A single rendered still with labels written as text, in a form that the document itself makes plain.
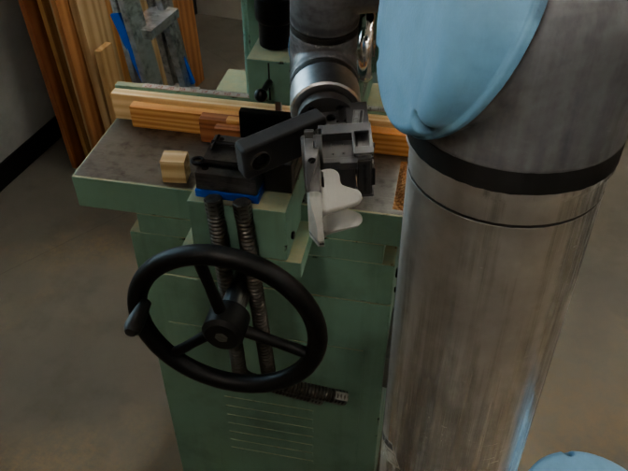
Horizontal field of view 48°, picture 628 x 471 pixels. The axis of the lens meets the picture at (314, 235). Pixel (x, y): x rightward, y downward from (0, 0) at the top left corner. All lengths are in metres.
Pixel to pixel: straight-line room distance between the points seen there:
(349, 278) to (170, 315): 0.36
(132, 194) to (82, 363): 1.02
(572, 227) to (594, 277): 2.00
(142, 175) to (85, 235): 1.36
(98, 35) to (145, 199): 1.51
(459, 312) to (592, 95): 0.15
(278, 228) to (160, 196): 0.24
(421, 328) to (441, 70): 0.19
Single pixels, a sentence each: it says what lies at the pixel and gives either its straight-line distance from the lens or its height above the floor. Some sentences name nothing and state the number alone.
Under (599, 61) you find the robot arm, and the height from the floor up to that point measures 1.41.
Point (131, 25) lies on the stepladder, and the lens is 1.96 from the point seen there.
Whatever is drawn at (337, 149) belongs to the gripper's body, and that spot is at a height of 1.10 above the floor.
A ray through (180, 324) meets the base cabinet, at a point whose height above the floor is 0.59.
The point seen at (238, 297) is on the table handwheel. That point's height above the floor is 0.83.
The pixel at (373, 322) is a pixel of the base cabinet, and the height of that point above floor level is 0.66.
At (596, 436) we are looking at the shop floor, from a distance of 1.99.
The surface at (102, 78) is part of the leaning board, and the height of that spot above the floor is 0.39.
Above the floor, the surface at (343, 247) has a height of 0.83.
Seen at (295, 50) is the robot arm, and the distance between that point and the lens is 0.95.
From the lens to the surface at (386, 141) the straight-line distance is 1.15.
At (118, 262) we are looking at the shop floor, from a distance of 2.37.
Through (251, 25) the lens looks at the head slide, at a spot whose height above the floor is 1.06.
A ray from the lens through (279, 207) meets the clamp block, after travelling 0.96.
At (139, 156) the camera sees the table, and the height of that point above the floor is 0.90.
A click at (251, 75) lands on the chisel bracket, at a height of 1.04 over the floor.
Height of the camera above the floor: 1.56
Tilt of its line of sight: 41 degrees down
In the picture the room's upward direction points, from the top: straight up
